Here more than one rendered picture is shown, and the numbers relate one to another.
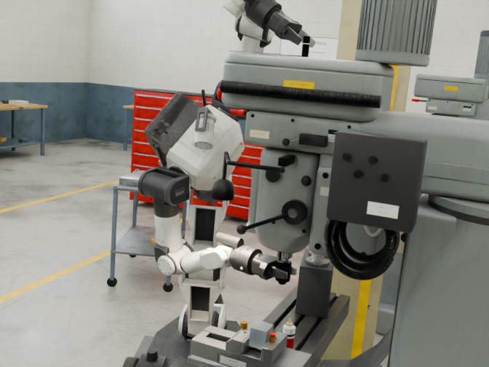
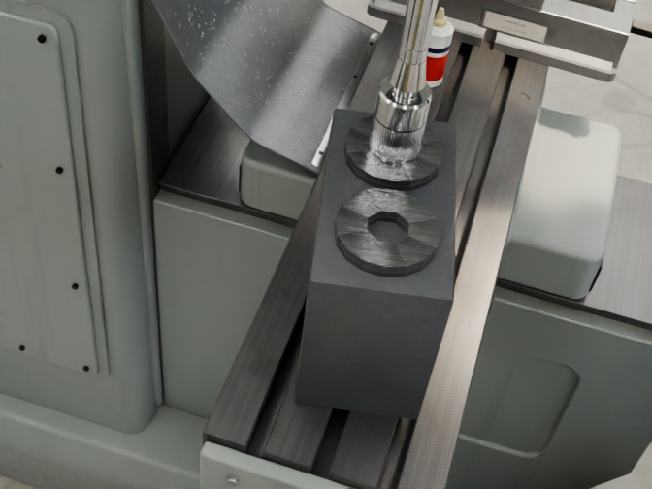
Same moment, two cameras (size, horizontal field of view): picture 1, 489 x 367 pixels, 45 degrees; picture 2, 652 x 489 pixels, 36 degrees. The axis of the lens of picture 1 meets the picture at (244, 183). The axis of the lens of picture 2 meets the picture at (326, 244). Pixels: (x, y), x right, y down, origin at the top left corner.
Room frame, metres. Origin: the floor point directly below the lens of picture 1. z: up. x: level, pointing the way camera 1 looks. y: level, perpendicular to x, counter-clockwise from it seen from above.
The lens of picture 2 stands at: (2.77, -0.47, 1.77)
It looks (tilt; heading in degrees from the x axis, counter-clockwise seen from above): 48 degrees down; 170
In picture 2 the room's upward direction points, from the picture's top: 8 degrees clockwise
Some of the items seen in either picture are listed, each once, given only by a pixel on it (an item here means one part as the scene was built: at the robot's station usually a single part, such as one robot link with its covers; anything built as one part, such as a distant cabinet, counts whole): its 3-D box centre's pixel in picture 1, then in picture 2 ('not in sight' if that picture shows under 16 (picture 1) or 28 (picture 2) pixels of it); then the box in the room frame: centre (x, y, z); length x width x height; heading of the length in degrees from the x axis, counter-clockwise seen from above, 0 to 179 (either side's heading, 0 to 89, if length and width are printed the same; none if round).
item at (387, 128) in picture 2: (318, 252); (399, 123); (2.12, -0.30, 1.19); 0.05 x 0.05 x 0.06
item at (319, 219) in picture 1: (353, 207); not in sight; (1.70, -0.33, 1.47); 0.24 x 0.19 x 0.26; 159
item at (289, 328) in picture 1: (288, 334); (434, 44); (1.77, -0.18, 1.02); 0.04 x 0.04 x 0.11
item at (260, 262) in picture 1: (260, 264); not in sight; (1.83, -0.07, 1.23); 0.13 x 0.12 x 0.10; 144
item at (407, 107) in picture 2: not in sight; (405, 93); (2.12, -0.30, 1.23); 0.05 x 0.05 x 0.01
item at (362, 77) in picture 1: (306, 85); not in sight; (1.77, -0.16, 1.81); 0.47 x 0.26 x 0.16; 69
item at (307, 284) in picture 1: (315, 280); (376, 258); (2.16, -0.30, 1.07); 0.22 x 0.12 x 0.20; 170
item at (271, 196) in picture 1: (292, 197); not in sight; (1.77, -0.15, 1.47); 0.21 x 0.19 x 0.32; 159
